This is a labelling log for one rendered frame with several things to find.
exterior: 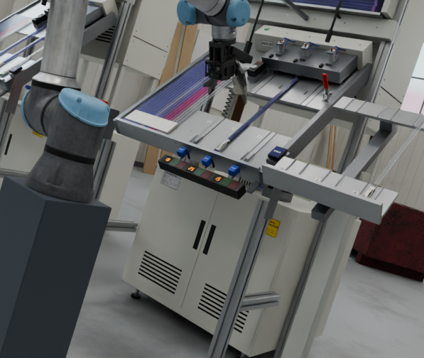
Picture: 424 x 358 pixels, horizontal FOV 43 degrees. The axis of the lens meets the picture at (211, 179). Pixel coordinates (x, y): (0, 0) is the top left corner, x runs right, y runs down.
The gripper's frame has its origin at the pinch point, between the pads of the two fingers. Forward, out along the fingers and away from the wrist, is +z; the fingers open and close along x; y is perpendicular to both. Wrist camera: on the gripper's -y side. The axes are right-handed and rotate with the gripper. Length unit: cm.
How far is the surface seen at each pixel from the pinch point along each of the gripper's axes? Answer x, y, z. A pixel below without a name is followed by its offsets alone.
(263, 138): 10.0, -5.9, 13.1
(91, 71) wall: -443, -276, 137
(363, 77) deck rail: 21, -54, 2
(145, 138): -31.7, 8.3, 19.4
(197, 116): -20.2, -7.3, 13.1
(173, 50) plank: -417, -399, 132
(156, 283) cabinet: -29, 11, 84
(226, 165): 6.0, 8.6, 18.5
